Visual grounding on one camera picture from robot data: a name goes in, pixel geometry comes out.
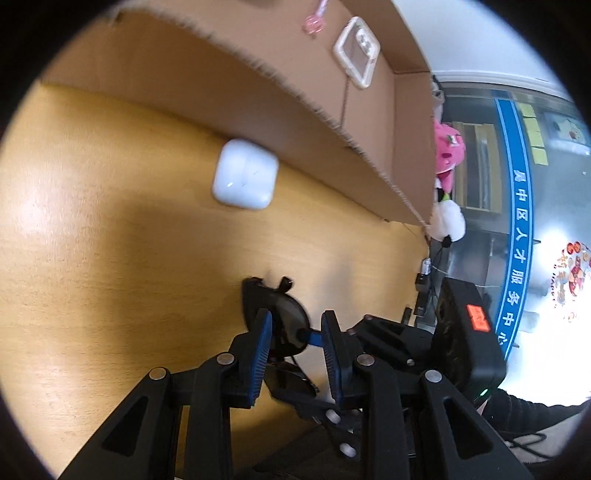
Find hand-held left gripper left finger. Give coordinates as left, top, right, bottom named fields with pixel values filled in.
left=58, top=308, right=274, bottom=480

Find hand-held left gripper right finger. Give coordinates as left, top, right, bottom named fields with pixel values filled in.
left=321, top=310, right=536, bottom=480

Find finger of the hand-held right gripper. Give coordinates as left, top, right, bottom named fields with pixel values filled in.
left=302, top=315, right=438, bottom=371
left=265, top=359, right=370, bottom=462

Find black sunglasses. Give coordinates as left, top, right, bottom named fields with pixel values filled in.
left=241, top=276, right=315, bottom=358

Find brown cardboard box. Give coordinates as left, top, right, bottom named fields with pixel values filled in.
left=41, top=0, right=437, bottom=229

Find person's right forearm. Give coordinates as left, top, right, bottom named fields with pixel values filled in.
left=480, top=390, right=591, bottom=462

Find white plush toy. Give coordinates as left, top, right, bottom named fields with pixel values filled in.
left=429, top=187, right=467, bottom=244

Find wooden shelf cabinet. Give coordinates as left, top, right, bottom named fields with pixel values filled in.
left=452, top=121, right=500, bottom=212

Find white earbuds case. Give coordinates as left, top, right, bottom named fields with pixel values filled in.
left=211, top=138, right=279, bottom=211

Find pink plush toy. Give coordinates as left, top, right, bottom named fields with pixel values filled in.
left=433, top=117, right=466, bottom=192

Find yellow sticky notes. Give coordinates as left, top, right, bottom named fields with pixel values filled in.
left=517, top=102, right=550, bottom=165

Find pink translucent trinket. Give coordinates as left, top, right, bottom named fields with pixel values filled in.
left=302, top=0, right=331, bottom=34

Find red wall sticker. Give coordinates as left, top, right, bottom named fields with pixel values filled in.
left=549, top=240, right=591, bottom=324

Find blue wall banner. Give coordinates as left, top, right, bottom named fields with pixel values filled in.
left=494, top=96, right=537, bottom=361

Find white square frame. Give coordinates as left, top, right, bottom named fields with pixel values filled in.
left=332, top=16, right=382, bottom=89

